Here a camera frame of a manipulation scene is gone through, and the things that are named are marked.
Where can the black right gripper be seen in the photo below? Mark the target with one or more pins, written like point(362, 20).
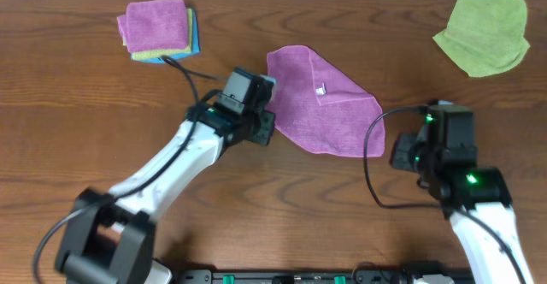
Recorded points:
point(402, 141)

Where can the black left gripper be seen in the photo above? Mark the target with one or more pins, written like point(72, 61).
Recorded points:
point(267, 119)

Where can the purple microfiber cloth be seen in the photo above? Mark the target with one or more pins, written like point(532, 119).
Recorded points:
point(335, 123)

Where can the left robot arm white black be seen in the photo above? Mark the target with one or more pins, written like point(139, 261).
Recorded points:
point(110, 237)

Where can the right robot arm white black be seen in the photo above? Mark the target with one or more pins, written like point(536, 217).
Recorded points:
point(475, 200)

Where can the white cloth label tag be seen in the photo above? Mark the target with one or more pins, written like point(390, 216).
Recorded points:
point(320, 90)

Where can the folded blue cloth in stack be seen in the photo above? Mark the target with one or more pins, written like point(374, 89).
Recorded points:
point(194, 40)

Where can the folded yellow-green cloth in stack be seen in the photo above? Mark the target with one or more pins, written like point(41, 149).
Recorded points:
point(161, 32)

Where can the green microfiber cloth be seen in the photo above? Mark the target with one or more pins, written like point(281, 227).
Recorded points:
point(485, 37)

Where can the folded purple cloth on stack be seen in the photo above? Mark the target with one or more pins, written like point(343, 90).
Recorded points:
point(155, 25)

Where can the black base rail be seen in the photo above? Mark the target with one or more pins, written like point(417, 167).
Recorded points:
point(363, 273)

